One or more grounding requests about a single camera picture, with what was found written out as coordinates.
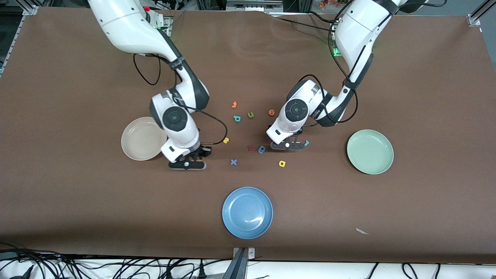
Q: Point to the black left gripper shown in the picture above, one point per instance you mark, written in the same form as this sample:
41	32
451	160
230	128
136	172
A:
299	134

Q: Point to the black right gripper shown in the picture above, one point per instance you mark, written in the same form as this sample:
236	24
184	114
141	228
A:
202	150

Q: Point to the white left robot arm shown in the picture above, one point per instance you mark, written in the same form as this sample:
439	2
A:
360	31

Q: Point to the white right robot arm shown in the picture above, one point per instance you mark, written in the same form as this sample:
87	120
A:
128	27

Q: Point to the blue foam letter a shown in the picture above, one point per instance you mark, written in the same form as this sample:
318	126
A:
262	149

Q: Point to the beige brown plate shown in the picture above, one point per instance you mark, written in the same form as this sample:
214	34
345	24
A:
139	139

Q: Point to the blue plate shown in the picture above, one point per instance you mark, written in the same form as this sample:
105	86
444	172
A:
247	213

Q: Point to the green plate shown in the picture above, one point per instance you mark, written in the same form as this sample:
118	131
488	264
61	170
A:
370	152

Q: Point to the brown table cover sheet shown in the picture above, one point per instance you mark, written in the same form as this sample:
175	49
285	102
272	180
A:
248	58

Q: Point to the white paper scrap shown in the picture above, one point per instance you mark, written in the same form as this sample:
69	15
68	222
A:
362	231

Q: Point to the orange flower decoration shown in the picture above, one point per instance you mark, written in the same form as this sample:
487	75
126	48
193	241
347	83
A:
329	4

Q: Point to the grey metal equipment box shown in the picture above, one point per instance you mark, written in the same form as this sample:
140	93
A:
252	6

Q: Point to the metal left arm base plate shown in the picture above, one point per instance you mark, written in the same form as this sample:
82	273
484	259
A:
335	53

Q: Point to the silver camera mount bracket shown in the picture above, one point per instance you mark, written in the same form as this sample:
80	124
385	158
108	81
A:
252	254

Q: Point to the black camera pole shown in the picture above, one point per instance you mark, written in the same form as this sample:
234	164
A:
238	267

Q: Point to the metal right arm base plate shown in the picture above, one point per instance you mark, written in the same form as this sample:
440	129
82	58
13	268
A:
167	29

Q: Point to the aluminium frame corner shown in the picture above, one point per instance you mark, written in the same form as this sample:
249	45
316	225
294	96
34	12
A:
474	18
30	8

